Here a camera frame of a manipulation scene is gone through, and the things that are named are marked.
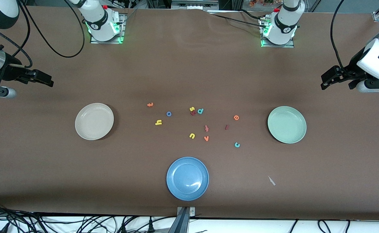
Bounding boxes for beige plate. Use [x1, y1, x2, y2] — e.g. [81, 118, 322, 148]
[75, 103, 114, 141]

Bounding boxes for green plate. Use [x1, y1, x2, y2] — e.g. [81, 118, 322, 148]
[267, 106, 307, 144]

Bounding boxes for orange flowers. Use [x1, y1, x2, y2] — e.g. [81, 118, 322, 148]
[248, 0, 276, 7]

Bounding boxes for brown table cover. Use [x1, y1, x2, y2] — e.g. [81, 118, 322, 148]
[0, 5, 379, 221]

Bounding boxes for blue plate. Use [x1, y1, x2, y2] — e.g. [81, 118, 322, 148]
[166, 157, 209, 201]

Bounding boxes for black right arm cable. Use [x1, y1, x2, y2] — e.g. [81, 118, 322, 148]
[0, 0, 86, 69]

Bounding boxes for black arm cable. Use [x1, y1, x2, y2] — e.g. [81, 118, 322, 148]
[0, 0, 86, 69]
[330, 0, 347, 70]

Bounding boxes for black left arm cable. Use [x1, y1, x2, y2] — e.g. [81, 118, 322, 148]
[330, 0, 347, 70]

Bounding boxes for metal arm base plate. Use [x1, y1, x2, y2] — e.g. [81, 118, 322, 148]
[260, 18, 295, 48]
[90, 13, 125, 44]

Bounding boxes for black cable on table cover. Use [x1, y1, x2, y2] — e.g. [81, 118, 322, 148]
[207, 9, 267, 29]

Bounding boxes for looped black cable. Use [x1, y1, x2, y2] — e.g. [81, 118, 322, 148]
[317, 219, 332, 233]

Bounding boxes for aluminium frame bar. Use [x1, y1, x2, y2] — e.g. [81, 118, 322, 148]
[171, 0, 220, 11]

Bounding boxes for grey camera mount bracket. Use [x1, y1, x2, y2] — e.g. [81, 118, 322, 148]
[177, 206, 196, 233]

